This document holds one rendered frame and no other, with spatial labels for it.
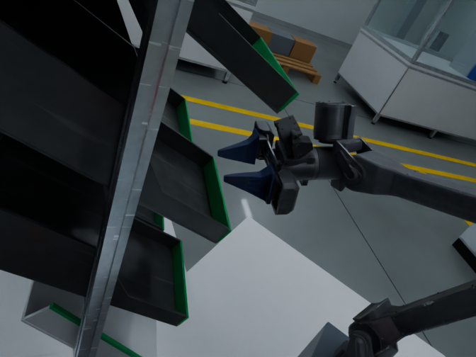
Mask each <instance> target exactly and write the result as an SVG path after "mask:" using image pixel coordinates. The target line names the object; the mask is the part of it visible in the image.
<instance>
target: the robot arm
mask: <svg viewBox="0 0 476 357"><path fill-rule="evenodd" d="M357 110H358V106H357V105H351V104H348V103H346V102H343V101H342V102H336V101H316V103H315V112H314V129H313V135H314V139H315V140H319V142H320V143H323V144H330V145H333V146H327V147H313V146H312V141H311V139H310V138H309V137H308V136H304V135H302V132H301V130H300V127H299V125H298V123H297V121H296V119H295V118H294V116H293V115H290V116H288V117H285V118H281V119H279V120H274V125H275V127H276V129H277V132H278V137H279V140H276V143H275V147H276V148H273V149H272V146H273V139H274V134H273V131H272V129H271V126H270V125H269V124H268V123H267V122H266V121H255V123H254V130H253V132H252V134H251V136H250V137H249V138H248V139H246V140H244V141H242V142H239V143H236V144H233V145H230V146H228V147H225V148H222V149H219V150H218V151H217V155H218V156H219V157H222V158H225V159H231V160H235V161H238V162H244V163H248V164H255V161H256V159H258V160H265V163H266V166H267V167H265V168H264V169H262V170H260V171H253V172H244V173H236V174H227V175H224V179H223V180H224V182H225V183H228V184H230V185H232V186H235V187H237V188H240V189H242V190H243V191H246V192H248V193H250V194H252V195H254V196H256V197H258V198H260V199H262V200H264V201H265V202H266V204H270V203H271V205H272V207H273V211H274V213H275V215H287V214H288V213H290V212H292V211H293V210H294V207H295V202H296V200H297V196H298V192H299V189H300V187H299V185H298V183H297V181H299V182H300V184H301V186H307V184H308V181H311V180H331V186H332V187H334V188H335V189H336V190H338V191H343V190H344V189H345V187H347V188H348V189H349V190H351V191H355V192H359V193H367V194H372V195H387V196H397V197H399V198H403V199H405V200H409V201H412V202H414V203H418V204H420V205H423V206H426V207H428V208H432V209H434V210H438V211H441V212H443V213H446V214H449V215H452V216H455V217H459V218H461V219H464V220H467V221H470V222H473V223H475V224H476V188H473V187H469V186H465V185H463V184H459V183H455V182H452V181H448V180H445V179H442V178H438V177H435V176H430V175H428V174H423V173H421V172H418V171H413V170H411V169H409V168H407V167H405V166H404V165H402V164H401V163H399V162H398V161H397V160H396V159H393V158H391V157H389V156H387V155H385V154H383V153H380V152H377V151H374V150H373V149H372V148H371V147H370V146H369V145H368V144H367V143H366V141H365V140H364V139H363V138H362V137H353V131H354V125H355V119H356V114H357ZM350 152H357V154H354V155H351V154H350ZM271 200H272V201H271ZM475 316H476V279H475V280H472V281H470V282H467V283H463V284H462V285H458V286H455V287H453V288H450V289H447V290H444V291H442V292H437V293H436V294H434V295H430V296H428V297H425V298H422V299H420V300H416V301H414V302H411V303H408V304H406V305H402V306H396V305H391V302H390V300H389V298H388V297H387V298H386V299H384V300H383V301H382V302H378V303H371V304H369V306H367V307H366V308H365V309H364V310H362V311H361V312H359V313H358V314H357V315H356V316H355V317H354V318H353V320H354V322H353V323H352V324H350V325H349V327H348V337H349V338H350V339H349V341H348V340H345V341H344V342H343V344H342V345H340V347H338V349H337V350H335V353H334V356H333V357H394V356H395V354H396V353H397V352H398V351H399V350H398V345H397V342H398V341H399V340H401V339H403V338H404V337H406V336H409V335H410V336H411V335H412V334H416V333H419V332H423V331H426V330H429V329H433V328H436V327H441V326H443V325H448V324H450V323H454V322H458V321H460V320H464V319H468V318H471V317H475Z"/></svg>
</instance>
